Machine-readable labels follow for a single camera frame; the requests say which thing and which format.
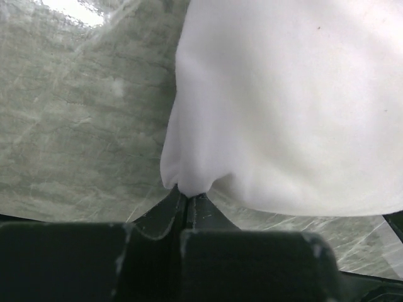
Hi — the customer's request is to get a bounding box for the white t shirt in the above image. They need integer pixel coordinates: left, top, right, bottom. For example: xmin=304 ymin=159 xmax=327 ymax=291
xmin=160 ymin=1 xmax=402 ymax=216

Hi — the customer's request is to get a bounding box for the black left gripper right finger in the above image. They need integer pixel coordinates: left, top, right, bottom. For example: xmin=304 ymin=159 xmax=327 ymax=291
xmin=181 ymin=196 xmax=343 ymax=301

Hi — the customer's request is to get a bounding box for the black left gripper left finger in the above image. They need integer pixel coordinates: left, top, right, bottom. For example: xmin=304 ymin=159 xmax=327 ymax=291
xmin=1 ymin=189 xmax=186 ymax=301

